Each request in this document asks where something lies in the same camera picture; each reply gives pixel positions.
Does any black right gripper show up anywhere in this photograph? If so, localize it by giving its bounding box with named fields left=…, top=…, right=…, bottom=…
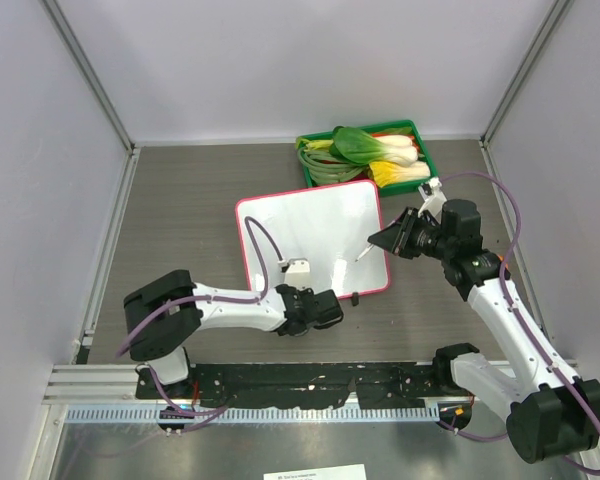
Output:
left=369, top=206, right=455, bottom=261

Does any magenta capped whiteboard marker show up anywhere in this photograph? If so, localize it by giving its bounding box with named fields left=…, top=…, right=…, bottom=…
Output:
left=355, top=244, right=374, bottom=262

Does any pink framed whiteboard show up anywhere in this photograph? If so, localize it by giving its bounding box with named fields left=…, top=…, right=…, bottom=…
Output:
left=235, top=180, right=390, bottom=299

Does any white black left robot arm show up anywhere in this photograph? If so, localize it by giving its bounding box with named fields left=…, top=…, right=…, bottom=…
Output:
left=116, top=270, right=344, bottom=399

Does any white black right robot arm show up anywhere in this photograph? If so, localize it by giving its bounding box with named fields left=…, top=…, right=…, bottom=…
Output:
left=368, top=199, right=600, bottom=464

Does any yellow leaf cabbage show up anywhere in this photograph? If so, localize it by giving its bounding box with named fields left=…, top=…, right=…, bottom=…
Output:
left=369, top=161, right=431, bottom=188

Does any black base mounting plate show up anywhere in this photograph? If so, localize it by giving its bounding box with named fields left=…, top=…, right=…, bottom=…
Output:
left=163, top=362, right=469, bottom=410

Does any green long beans bundle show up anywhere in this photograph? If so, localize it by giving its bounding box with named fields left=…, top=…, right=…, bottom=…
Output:
left=296, top=137, right=366, bottom=186

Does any green bok choy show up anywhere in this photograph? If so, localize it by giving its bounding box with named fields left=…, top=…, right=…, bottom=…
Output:
left=332, top=127, right=420, bottom=166

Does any red chili pepper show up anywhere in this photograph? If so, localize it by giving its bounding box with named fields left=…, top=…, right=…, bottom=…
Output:
left=371, top=132, right=420, bottom=151

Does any white paper label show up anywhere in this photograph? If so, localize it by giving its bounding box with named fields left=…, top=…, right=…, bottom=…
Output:
left=263, top=464, right=367, bottom=480

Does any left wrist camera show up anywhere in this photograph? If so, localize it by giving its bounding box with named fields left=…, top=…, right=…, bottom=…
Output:
left=281, top=258, right=311, bottom=290

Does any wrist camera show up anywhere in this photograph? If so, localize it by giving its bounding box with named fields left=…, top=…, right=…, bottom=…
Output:
left=418, top=177, right=447, bottom=217
left=281, top=258, right=311, bottom=290

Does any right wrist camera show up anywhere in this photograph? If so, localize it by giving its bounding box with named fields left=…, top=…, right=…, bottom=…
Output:
left=418, top=177, right=447, bottom=217

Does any grey slotted cable duct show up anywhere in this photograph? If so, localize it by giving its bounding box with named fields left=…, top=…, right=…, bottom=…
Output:
left=65, top=403, right=440, bottom=425

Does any right aluminium frame post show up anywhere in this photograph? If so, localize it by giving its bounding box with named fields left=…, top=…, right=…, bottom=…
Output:
left=480, top=0, right=574, bottom=148

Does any aluminium frame post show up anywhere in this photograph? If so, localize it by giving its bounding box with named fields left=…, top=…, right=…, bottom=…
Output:
left=480, top=0, right=574, bottom=148
left=39, top=0, right=135, bottom=153

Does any left aluminium frame post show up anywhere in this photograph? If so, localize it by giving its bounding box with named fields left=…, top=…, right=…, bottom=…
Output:
left=39, top=0, right=135, bottom=153

